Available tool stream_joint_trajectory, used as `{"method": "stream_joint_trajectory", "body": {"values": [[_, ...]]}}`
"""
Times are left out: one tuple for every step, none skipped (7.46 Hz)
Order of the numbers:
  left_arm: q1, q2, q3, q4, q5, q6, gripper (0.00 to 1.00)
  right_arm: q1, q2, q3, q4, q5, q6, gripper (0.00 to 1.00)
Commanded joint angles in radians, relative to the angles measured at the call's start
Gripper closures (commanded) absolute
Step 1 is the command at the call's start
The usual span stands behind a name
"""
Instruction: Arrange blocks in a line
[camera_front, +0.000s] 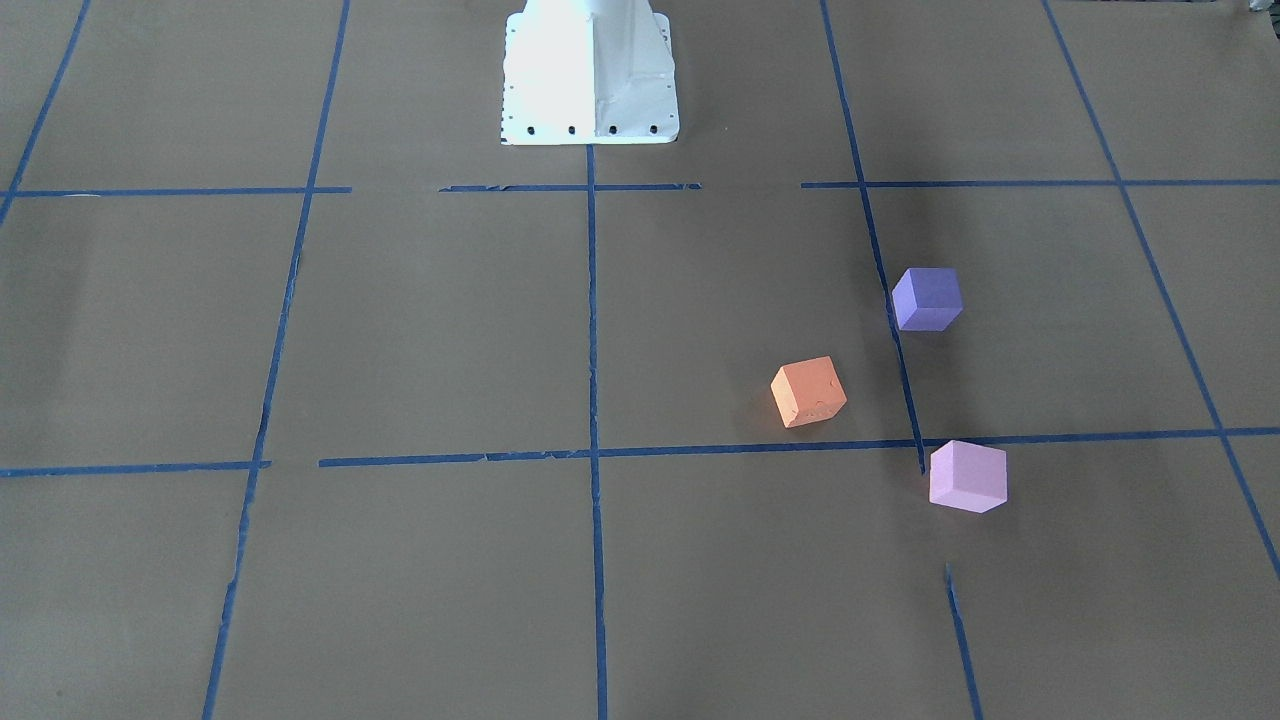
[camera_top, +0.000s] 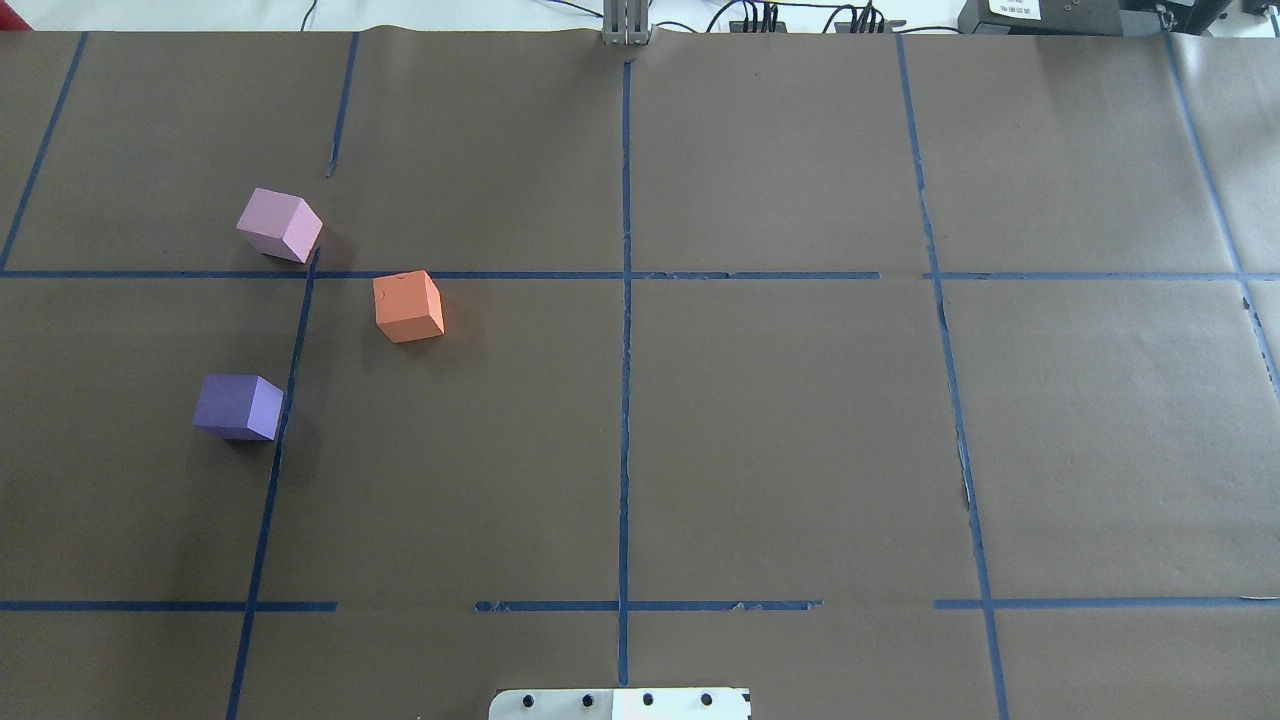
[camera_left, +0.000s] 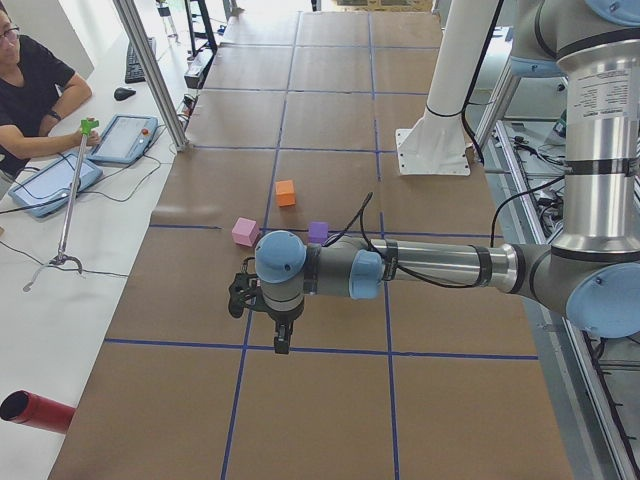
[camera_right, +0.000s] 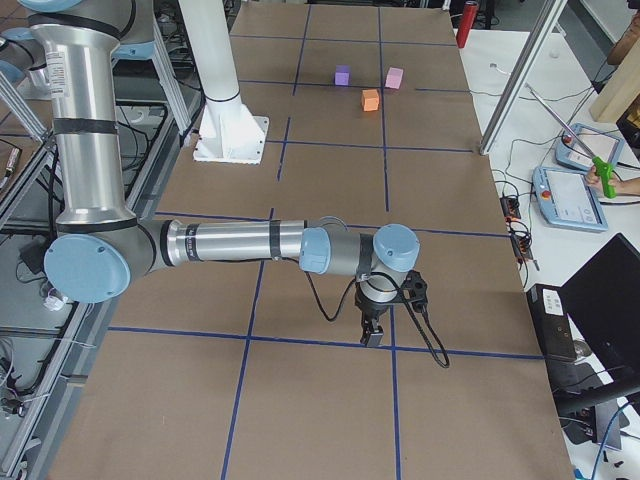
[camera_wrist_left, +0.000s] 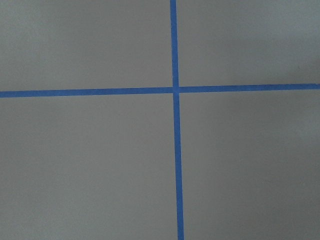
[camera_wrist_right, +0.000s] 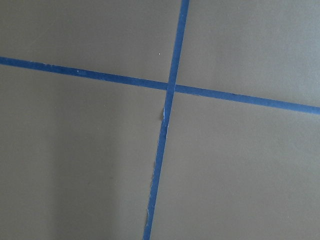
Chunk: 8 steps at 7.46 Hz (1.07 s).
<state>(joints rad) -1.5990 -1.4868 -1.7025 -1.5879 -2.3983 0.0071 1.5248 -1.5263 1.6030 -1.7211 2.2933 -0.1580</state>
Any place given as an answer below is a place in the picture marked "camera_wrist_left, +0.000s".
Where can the blue tape line crosswise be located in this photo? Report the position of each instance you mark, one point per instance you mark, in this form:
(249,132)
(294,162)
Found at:
(157,90)

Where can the blue tape line lengthwise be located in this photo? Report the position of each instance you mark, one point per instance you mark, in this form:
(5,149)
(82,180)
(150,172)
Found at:
(176,120)

